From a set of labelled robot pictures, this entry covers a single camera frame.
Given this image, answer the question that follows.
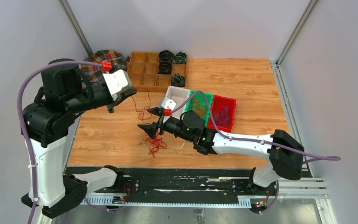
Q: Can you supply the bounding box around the rolled dark sock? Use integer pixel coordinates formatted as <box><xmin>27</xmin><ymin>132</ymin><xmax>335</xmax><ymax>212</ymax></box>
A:
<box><xmin>158</xmin><ymin>61</ymin><xmax>172</xmax><ymax>75</ymax></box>
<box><xmin>158</xmin><ymin>50</ymin><xmax>174</xmax><ymax>62</ymax></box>
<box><xmin>171</xmin><ymin>73</ymin><xmax>186</xmax><ymax>87</ymax></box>

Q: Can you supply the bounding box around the green plastic bin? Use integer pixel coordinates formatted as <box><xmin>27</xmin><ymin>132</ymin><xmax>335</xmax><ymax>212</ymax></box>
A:
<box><xmin>185</xmin><ymin>93</ymin><xmax>213</xmax><ymax>121</ymax></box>

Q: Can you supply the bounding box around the orange cable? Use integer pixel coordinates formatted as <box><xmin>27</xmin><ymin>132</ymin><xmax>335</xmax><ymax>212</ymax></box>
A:
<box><xmin>190</xmin><ymin>97</ymin><xmax>211</xmax><ymax>119</ymax></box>

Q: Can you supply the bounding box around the blue purple cable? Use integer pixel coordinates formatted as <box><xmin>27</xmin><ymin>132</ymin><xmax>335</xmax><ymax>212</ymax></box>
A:
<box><xmin>211</xmin><ymin>103</ymin><xmax>234</xmax><ymax>126</ymax></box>

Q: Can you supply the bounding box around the white plastic bin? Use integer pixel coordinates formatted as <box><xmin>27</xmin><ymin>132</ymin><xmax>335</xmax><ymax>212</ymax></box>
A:
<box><xmin>165</xmin><ymin>86</ymin><xmax>190</xmax><ymax>119</ymax></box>

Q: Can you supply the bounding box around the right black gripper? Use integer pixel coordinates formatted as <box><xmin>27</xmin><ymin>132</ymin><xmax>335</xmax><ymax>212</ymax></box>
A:
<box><xmin>138</xmin><ymin>108</ymin><xmax>193</xmax><ymax>143</ymax></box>

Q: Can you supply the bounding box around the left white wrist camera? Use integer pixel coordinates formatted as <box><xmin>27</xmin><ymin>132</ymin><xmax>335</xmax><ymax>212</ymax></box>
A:
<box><xmin>103</xmin><ymin>70</ymin><xmax>132</xmax><ymax>101</ymax></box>

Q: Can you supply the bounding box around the rolled teal sock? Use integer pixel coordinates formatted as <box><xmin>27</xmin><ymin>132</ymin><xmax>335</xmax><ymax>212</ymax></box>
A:
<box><xmin>173</xmin><ymin>51</ymin><xmax>187</xmax><ymax>64</ymax></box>

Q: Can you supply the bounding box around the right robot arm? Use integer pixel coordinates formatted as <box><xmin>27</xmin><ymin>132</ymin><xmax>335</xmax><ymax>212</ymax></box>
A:
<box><xmin>138</xmin><ymin>107</ymin><xmax>304</xmax><ymax>195</ymax></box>

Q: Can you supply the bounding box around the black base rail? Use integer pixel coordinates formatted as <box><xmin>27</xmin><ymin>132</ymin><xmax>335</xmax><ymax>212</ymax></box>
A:
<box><xmin>98</xmin><ymin>168</ymin><xmax>276</xmax><ymax>204</ymax></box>

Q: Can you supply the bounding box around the red plastic bin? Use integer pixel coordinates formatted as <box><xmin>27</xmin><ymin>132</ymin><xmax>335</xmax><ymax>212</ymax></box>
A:
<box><xmin>207</xmin><ymin>95</ymin><xmax>237</xmax><ymax>133</ymax></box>

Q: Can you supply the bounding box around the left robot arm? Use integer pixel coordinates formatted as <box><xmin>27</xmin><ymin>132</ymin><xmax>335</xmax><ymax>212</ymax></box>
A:
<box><xmin>17</xmin><ymin>58</ymin><xmax>137</xmax><ymax>219</ymax></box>

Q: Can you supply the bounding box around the wooden compartment tray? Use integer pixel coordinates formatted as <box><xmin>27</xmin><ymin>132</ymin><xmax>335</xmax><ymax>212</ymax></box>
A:
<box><xmin>127</xmin><ymin>51</ymin><xmax>188</xmax><ymax>92</ymax></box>

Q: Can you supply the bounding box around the plaid cloth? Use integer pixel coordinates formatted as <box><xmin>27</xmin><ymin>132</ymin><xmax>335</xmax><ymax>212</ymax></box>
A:
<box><xmin>80</xmin><ymin>50</ymin><xmax>130</xmax><ymax>85</ymax></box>

